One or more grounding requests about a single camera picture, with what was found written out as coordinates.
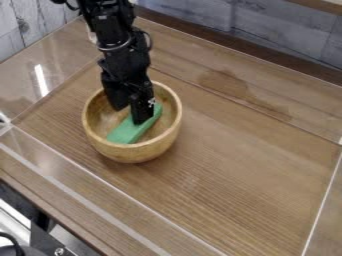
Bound green rectangular block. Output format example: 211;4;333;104
106;103;163;144

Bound clear acrylic enclosure walls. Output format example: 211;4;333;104
0;20;342;256

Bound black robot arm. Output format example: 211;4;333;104
51;0;155;125

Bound black metal table frame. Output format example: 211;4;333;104
0;181;99;256

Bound black cable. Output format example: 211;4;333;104
0;231;26;256

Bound wooden bowl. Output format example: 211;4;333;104
82;81;183;163

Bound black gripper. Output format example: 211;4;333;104
96;31;155;125

